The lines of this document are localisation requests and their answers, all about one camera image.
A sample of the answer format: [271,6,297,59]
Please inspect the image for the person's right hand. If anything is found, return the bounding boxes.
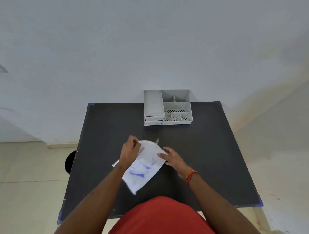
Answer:
[157,147,192,178]

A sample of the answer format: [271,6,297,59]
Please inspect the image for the person's left hand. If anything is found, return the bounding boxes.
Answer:
[119,135,141,169]

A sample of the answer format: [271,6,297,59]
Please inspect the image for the white blue-printed plastic bag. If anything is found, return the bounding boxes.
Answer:
[112,140,169,196]

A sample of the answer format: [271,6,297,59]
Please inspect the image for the person's left forearm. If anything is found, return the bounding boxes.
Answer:
[54,162,133,234]

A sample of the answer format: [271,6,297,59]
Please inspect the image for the person's right forearm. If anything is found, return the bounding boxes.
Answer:
[185,172,262,234]

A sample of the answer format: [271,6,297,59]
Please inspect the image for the orange thread wristband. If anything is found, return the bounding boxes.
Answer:
[185,169,198,187]

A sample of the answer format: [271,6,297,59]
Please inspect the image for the white plastic desk organizer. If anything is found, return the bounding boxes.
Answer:
[143,89,193,126]

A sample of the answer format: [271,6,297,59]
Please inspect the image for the red shirt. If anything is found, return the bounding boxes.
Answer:
[108,196,216,234]

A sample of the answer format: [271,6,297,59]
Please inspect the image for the black round stool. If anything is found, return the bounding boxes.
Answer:
[64,149,77,175]

